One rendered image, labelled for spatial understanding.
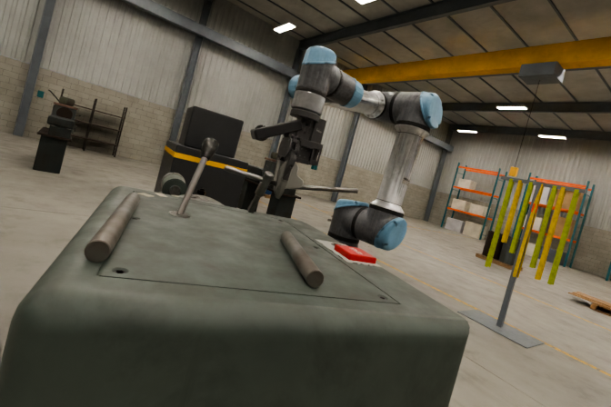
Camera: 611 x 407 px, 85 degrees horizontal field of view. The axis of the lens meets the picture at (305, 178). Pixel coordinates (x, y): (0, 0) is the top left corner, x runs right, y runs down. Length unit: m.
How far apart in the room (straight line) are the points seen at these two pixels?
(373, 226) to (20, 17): 14.68
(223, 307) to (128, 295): 0.08
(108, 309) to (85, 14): 15.11
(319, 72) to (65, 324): 0.66
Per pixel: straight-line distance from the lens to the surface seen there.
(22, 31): 15.20
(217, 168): 5.74
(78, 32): 15.17
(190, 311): 0.32
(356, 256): 0.63
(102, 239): 0.38
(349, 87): 0.87
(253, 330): 0.34
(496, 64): 12.55
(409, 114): 1.16
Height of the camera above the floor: 1.39
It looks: 1 degrees down
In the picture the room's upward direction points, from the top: 15 degrees clockwise
